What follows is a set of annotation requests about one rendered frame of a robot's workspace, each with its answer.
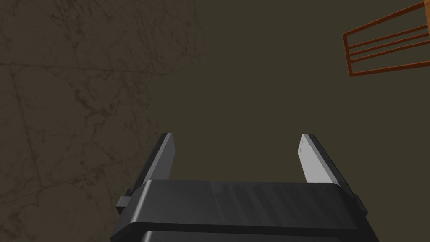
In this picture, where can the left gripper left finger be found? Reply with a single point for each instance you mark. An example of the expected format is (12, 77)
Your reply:
(162, 161)

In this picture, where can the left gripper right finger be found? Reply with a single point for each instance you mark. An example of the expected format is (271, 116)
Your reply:
(317, 164)

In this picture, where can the brown wooden slatted chair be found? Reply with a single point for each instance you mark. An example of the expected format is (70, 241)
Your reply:
(379, 47)

